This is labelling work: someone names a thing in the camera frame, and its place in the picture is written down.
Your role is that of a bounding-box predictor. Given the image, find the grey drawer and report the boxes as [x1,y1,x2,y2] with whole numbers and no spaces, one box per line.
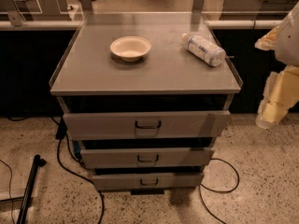
[81,147,213,169]
[92,173,203,190]
[64,111,230,140]

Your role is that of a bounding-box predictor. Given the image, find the grey bottom drawer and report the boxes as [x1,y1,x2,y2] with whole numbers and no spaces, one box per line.
[92,173,203,190]

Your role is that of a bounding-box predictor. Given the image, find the black cable right floor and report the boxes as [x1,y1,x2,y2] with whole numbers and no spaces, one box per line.
[198,158,241,224]

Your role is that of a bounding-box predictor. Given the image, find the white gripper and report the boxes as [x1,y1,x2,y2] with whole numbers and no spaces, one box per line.
[255,26,299,129]

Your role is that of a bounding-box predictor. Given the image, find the black cable floor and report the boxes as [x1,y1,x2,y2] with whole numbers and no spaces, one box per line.
[198,158,241,224]
[50,115,106,224]

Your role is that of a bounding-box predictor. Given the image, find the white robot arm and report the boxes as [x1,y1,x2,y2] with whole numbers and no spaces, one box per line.
[255,3,299,129]

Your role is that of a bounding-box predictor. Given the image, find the grey top drawer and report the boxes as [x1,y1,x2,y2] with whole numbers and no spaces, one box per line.
[64,111,230,140]

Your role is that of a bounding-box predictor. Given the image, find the white paper bowl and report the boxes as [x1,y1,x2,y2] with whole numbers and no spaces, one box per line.
[110,36,151,62]

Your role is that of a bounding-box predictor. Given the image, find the black cable left floor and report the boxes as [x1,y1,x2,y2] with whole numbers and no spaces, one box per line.
[50,115,106,224]

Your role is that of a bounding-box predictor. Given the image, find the black metal stand leg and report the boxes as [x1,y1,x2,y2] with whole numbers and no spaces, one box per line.
[17,155,46,224]

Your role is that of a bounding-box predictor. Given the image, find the white horizontal rail pipe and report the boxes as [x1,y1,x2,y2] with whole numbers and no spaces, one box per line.
[0,20,281,31]

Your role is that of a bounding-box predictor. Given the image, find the grey drawer cabinet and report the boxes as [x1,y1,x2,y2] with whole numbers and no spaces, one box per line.
[49,12,244,195]

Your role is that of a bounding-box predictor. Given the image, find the clear plastic water bottle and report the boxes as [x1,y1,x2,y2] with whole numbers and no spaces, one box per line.
[181,34,226,67]

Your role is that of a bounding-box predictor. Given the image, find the thin black cable far left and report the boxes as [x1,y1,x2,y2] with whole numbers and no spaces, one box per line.
[0,159,16,224]

